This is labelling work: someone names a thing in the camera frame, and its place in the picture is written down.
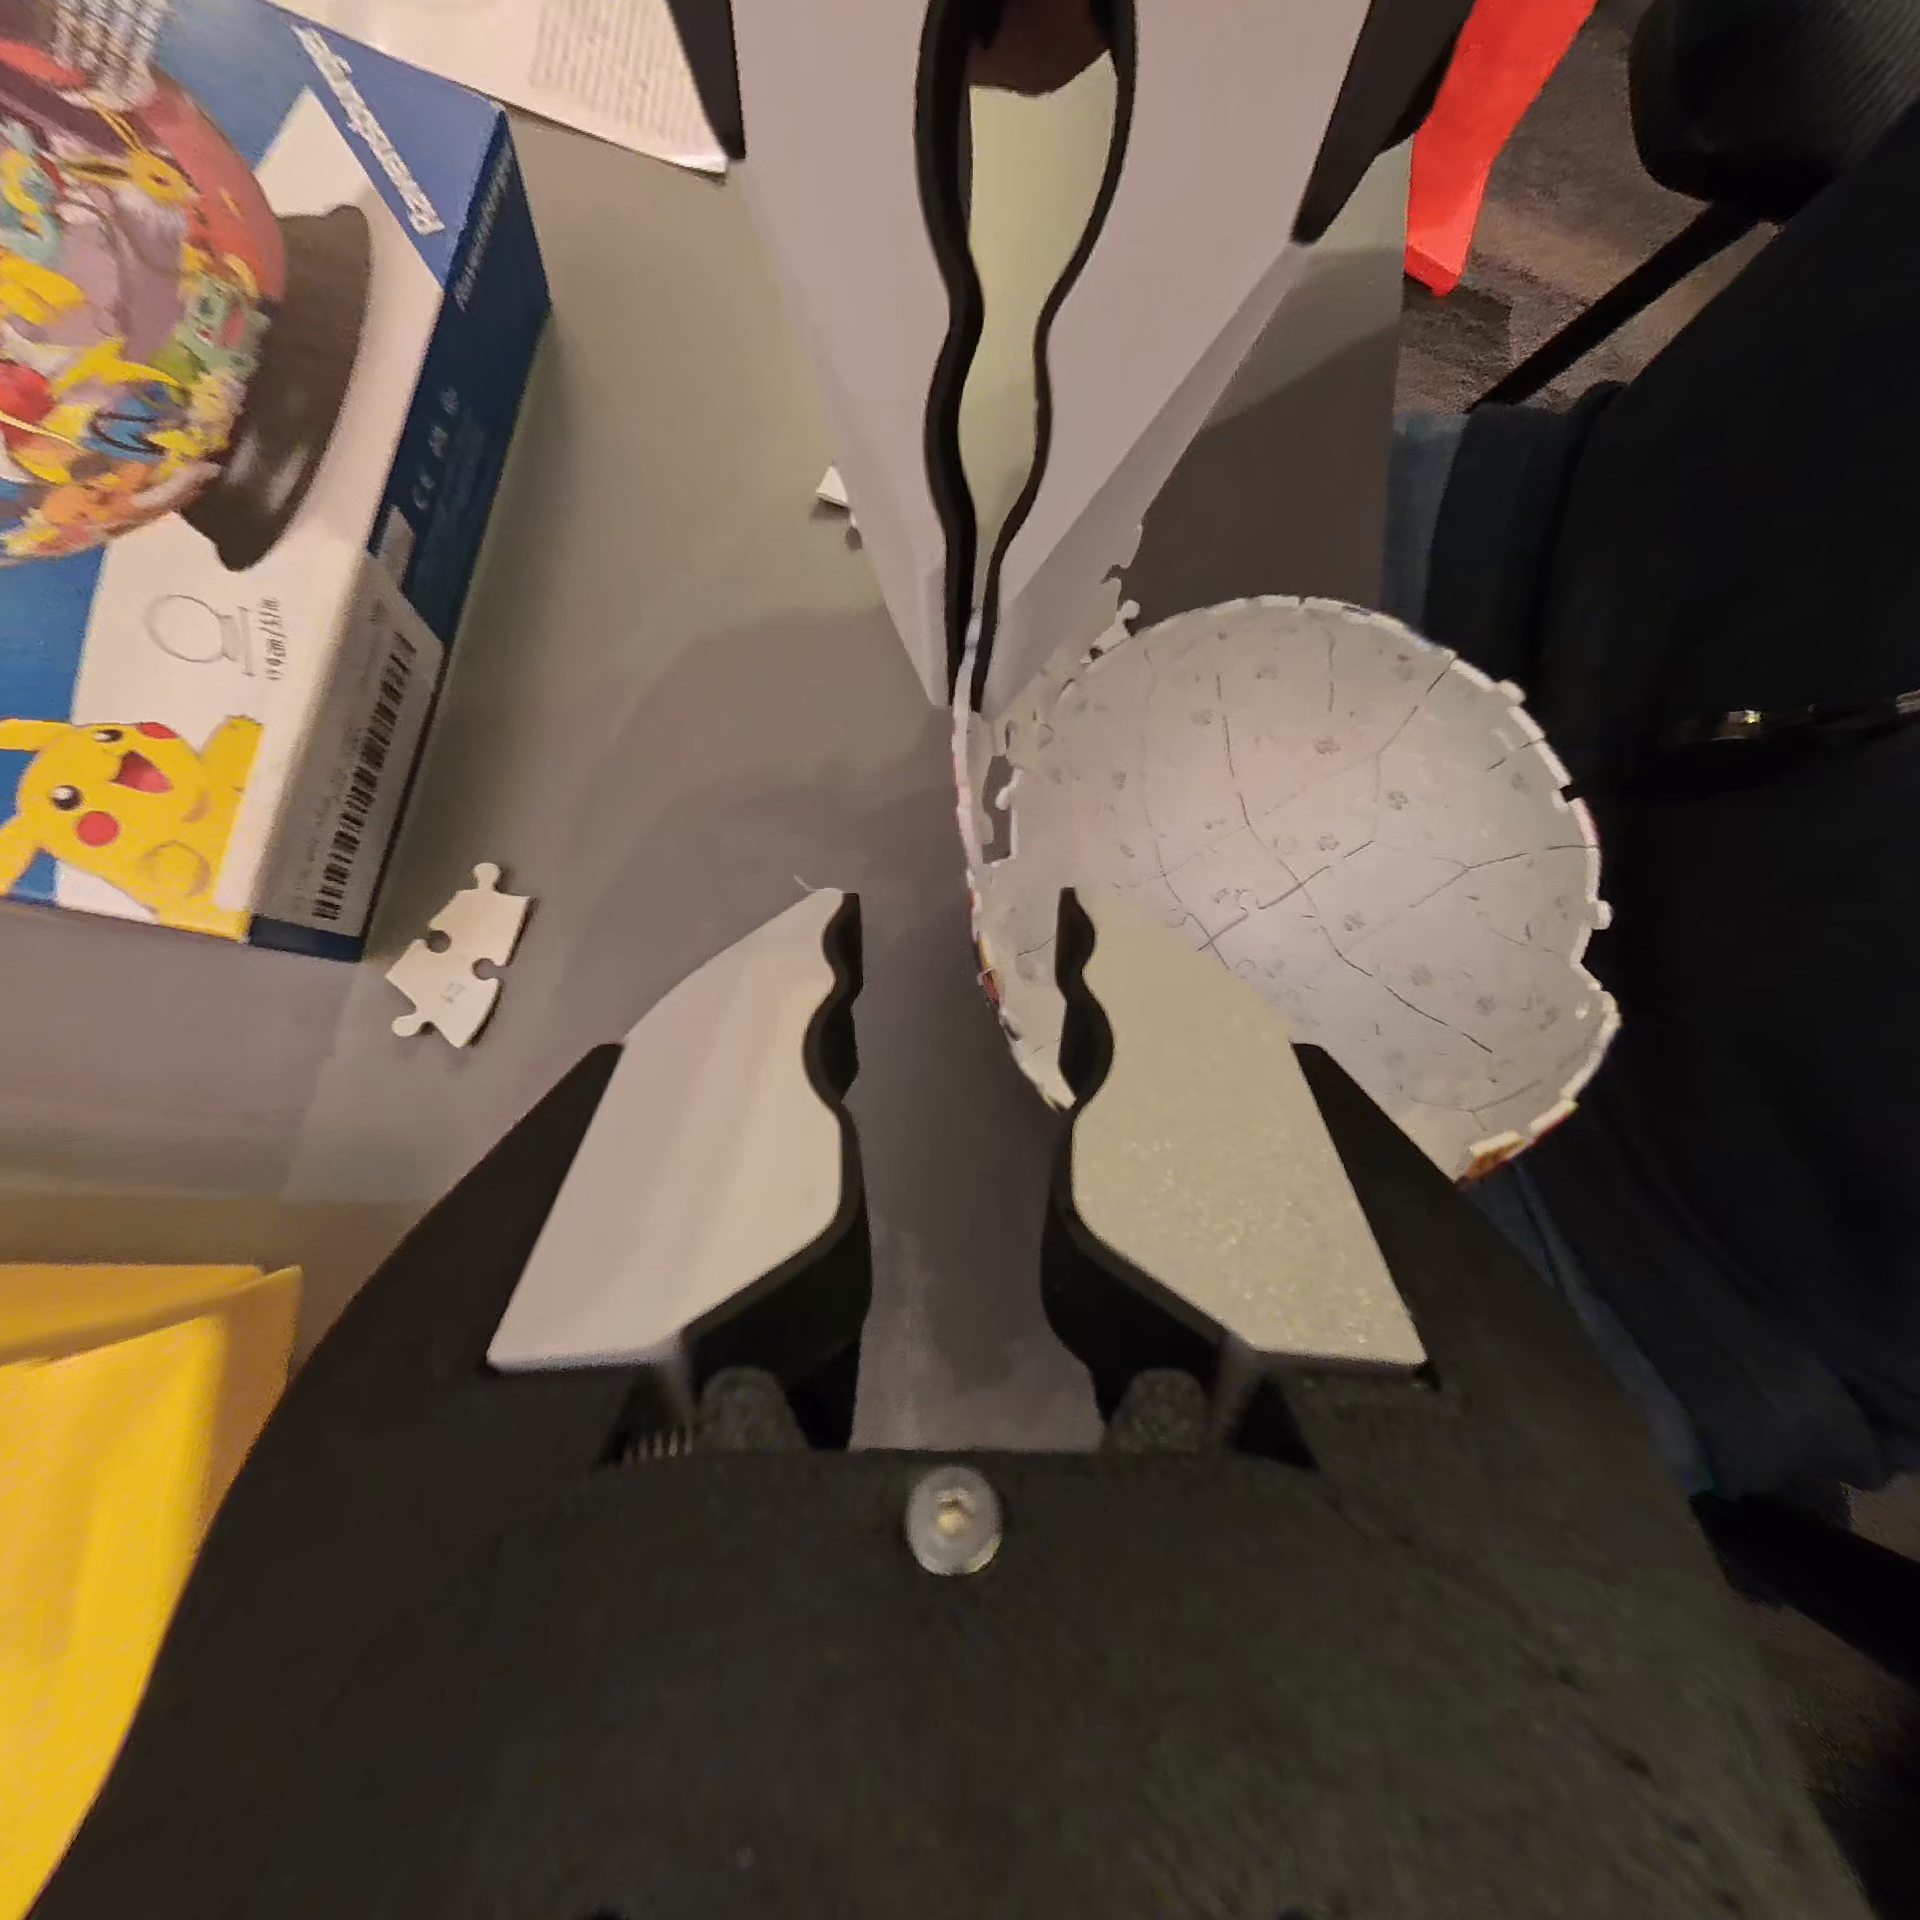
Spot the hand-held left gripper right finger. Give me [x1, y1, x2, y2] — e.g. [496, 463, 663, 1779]
[1044, 886, 1426, 1445]

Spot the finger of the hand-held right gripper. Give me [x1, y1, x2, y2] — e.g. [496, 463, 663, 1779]
[973, 0, 1374, 711]
[734, 0, 995, 709]

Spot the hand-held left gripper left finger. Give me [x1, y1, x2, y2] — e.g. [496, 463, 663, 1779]
[487, 889, 875, 1445]

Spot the colourful puzzle ball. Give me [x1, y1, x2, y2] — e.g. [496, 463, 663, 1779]
[953, 596, 1622, 1193]

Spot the blue puzzle box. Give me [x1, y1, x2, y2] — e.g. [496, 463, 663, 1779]
[0, 0, 552, 961]

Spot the orange red object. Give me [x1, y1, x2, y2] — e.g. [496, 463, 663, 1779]
[1406, 0, 1599, 296]

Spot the white paper sheet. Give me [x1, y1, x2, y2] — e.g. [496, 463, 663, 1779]
[277, 0, 732, 176]

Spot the black office chair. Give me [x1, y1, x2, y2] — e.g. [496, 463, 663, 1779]
[1474, 0, 1920, 412]

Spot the yellow plastic tray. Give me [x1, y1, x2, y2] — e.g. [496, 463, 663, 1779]
[0, 1264, 305, 1913]

